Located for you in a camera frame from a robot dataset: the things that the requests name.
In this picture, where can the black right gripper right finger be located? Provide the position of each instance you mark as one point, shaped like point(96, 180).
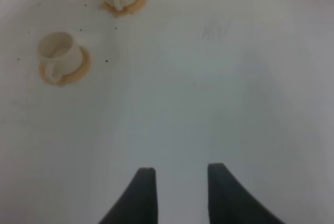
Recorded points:
point(230, 202)

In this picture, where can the orange cup coaster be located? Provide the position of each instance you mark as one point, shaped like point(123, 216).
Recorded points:
point(71, 78)
point(130, 10)

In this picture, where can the near white teacup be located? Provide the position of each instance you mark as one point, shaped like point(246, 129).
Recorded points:
point(60, 55)

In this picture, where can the near orange cup coaster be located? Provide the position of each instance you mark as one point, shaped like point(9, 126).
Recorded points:
point(71, 78)

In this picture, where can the far orange cup coaster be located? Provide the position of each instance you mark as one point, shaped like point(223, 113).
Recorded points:
point(130, 10)

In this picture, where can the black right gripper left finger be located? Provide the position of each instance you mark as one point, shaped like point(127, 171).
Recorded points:
point(138, 203)

